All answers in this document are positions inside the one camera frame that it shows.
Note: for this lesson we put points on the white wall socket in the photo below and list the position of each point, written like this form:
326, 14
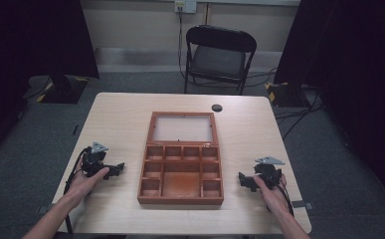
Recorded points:
185, 6

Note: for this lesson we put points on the black folding chair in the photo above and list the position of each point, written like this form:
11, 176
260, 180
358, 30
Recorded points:
218, 59

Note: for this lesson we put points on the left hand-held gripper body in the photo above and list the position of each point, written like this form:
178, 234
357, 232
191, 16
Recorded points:
93, 160

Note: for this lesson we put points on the wooden compartment box with lid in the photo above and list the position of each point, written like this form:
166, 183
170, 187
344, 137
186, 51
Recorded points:
181, 166

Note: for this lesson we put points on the person's right hand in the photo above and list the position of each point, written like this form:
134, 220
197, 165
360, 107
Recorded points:
273, 197

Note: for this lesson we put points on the grey tape strip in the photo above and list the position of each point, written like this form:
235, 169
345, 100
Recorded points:
44, 209
302, 204

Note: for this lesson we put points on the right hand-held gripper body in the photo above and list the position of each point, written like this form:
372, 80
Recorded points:
269, 172

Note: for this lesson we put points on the black stand base striped tape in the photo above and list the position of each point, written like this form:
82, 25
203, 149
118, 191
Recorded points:
286, 94
64, 91

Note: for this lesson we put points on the person's left hand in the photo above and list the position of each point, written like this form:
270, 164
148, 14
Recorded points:
84, 184

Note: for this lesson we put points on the black curtain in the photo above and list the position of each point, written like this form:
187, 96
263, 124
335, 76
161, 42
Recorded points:
355, 83

